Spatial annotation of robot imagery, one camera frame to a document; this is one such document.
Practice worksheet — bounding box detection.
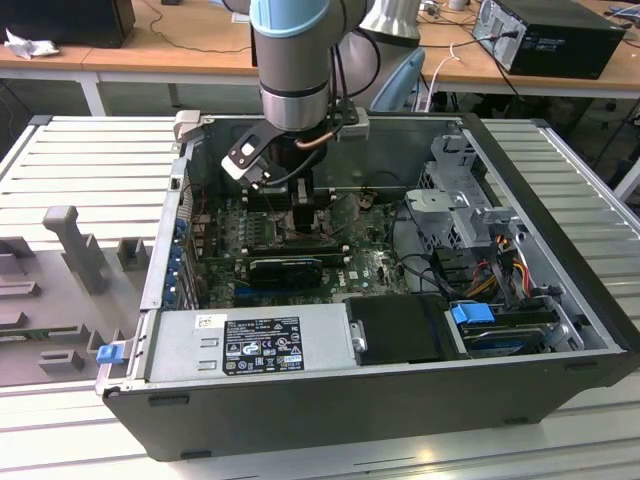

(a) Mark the hard disk drive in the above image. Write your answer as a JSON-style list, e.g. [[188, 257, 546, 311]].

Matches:
[[462, 324, 549, 359]]

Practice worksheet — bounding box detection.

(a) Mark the black box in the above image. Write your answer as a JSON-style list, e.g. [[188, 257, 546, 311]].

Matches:
[[0, 0, 136, 50]]

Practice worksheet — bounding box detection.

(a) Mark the thin black wire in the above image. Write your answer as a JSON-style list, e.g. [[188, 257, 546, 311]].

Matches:
[[357, 170, 407, 197]]

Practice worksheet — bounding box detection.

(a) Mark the black open PC case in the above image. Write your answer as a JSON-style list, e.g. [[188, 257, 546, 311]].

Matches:
[[94, 110, 639, 462]]

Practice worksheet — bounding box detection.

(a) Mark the crumpled white paper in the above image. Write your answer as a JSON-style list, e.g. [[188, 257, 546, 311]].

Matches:
[[3, 27, 61, 61]]

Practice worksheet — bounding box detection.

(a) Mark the green motherboard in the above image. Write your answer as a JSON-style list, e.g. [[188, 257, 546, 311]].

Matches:
[[192, 192, 416, 309]]

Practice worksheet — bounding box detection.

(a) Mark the black graphics card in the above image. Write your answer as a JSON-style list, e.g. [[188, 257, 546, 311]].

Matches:
[[248, 256, 324, 291]]

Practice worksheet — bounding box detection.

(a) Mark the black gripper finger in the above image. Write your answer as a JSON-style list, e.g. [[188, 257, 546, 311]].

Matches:
[[292, 175, 318, 237]]

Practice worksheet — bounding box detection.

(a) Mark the silver metal latch handle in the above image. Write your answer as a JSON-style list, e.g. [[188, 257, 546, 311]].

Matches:
[[349, 321, 369, 355]]

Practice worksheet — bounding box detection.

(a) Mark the pale blue chair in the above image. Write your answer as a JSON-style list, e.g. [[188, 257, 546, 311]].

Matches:
[[369, 47, 427, 112]]

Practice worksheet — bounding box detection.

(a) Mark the blue disk carrier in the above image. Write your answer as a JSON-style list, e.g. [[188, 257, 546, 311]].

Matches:
[[449, 303, 496, 342]]

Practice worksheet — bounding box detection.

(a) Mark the black plastic shroud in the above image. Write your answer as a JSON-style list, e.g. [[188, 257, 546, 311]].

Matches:
[[344, 294, 471, 365]]

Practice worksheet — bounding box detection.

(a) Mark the blue case latch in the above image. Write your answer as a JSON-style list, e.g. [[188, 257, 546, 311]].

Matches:
[[97, 343, 125, 366]]

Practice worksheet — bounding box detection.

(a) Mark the white cable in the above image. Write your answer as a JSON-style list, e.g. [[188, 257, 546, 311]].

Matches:
[[426, 42, 462, 112]]

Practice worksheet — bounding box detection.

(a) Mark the wooden desk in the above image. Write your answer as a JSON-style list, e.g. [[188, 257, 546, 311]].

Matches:
[[0, 0, 261, 119], [419, 0, 640, 101]]

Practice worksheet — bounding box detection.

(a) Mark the silver metal drive cage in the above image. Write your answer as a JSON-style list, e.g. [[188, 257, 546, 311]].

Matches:
[[403, 133, 526, 256]]

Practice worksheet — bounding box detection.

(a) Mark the black certification label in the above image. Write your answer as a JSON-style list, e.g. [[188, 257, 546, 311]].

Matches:
[[222, 315, 303, 377]]

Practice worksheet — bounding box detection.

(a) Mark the grey case handle latch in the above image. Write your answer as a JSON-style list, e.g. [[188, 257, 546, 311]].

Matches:
[[172, 110, 202, 146]]

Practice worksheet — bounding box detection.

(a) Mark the silver power supply unit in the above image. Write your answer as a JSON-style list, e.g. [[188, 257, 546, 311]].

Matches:
[[127, 302, 369, 385]]

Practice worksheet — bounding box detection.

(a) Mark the yellow red wire bundle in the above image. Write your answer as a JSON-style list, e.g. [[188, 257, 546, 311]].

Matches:
[[467, 249, 532, 297]]

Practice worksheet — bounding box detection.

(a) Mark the black desktop computer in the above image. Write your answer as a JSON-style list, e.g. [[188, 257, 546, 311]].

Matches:
[[472, 0, 627, 80]]

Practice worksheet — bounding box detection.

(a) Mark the thick black cable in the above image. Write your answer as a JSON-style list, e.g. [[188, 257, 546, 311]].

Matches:
[[387, 199, 452, 302]]

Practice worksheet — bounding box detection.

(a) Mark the metal socket cover frame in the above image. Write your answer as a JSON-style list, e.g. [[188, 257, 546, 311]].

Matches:
[[318, 195, 372, 237]]

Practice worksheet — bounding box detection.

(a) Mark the grey parts rack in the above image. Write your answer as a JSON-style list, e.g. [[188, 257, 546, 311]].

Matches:
[[0, 204, 154, 389]]

